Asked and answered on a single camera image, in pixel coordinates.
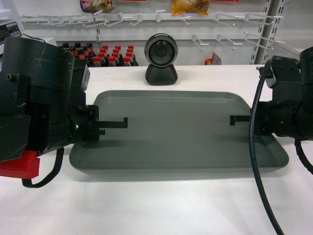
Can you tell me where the white cash register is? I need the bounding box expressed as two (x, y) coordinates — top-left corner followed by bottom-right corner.
(0, 19), (24, 45)

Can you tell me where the red snack bag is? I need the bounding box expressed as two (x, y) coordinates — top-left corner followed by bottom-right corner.
(204, 52), (222, 65)

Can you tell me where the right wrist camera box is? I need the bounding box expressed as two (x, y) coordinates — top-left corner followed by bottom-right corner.
(265, 56), (301, 89)

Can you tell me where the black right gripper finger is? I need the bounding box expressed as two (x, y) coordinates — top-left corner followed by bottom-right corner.
(229, 115), (250, 126)

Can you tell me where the yellow hanging snack bag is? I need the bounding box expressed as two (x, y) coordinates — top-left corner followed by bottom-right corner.
(171, 0), (210, 15)

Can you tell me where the thick black right cable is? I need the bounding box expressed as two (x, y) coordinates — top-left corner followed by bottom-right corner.
(248, 58), (286, 235)

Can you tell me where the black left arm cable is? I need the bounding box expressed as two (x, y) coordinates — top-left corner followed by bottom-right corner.
(22, 146), (65, 188)

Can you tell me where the red cap cola bottle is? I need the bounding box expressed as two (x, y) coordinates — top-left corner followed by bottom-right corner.
(123, 56), (132, 67)

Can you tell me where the grey rectangular serving tray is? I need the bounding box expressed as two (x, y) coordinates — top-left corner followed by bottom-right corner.
(68, 90), (290, 174)

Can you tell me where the white checkout table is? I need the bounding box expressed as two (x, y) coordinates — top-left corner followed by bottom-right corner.
(0, 65), (313, 235)

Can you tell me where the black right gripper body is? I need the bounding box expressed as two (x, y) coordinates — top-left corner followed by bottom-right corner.
(249, 101), (279, 135)

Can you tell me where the black round barcode scanner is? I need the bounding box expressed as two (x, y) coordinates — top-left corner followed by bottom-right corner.
(144, 33), (178, 86)

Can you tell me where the white slotted shelf upright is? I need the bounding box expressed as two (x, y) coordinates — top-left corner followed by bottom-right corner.
(248, 0), (285, 65)

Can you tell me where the purple hanging snack bag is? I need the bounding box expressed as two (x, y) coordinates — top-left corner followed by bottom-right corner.
(80, 0), (114, 13)

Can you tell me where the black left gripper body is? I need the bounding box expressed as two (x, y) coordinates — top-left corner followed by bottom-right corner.
(82, 105), (99, 141)

